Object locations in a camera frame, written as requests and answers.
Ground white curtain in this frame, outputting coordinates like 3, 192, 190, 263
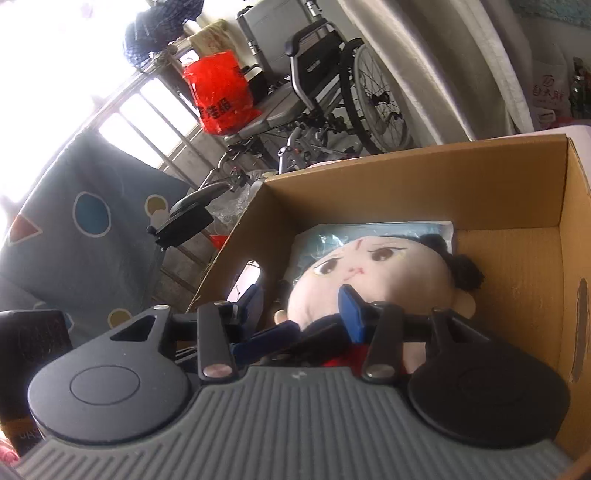
337, 0, 536, 144

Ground white printed plastic bag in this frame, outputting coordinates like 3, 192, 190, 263
529, 44, 573, 132

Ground blue white plastic packet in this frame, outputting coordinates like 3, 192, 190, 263
281, 220, 456, 280

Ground grey blanket with circles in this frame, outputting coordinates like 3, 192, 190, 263
0, 131, 192, 333

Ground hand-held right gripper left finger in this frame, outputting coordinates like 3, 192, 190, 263
111, 284, 269, 380

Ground metal window railing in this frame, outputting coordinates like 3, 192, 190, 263
60, 46, 236, 305

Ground dark blue checked cloth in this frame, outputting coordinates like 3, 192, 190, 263
122, 0, 204, 70

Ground black silver wheelchair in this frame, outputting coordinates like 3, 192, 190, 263
196, 0, 413, 195

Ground dark glass bottles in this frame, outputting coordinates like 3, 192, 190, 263
569, 58, 591, 121

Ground beige towel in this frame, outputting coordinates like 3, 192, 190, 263
191, 18, 232, 54

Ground brown cardboard box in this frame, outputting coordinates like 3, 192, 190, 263
185, 134, 591, 467

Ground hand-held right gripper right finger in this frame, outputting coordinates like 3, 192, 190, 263
338, 285, 488, 384

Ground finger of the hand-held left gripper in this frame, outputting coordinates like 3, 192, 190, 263
270, 323, 346, 367
231, 320, 302, 366

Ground plush doll with red clothes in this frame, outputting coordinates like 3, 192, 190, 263
272, 233, 485, 377

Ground silver metal case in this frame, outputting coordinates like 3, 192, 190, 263
236, 4, 319, 77

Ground crumpled clear plastic bag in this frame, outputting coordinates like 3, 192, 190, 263
210, 171, 264, 227

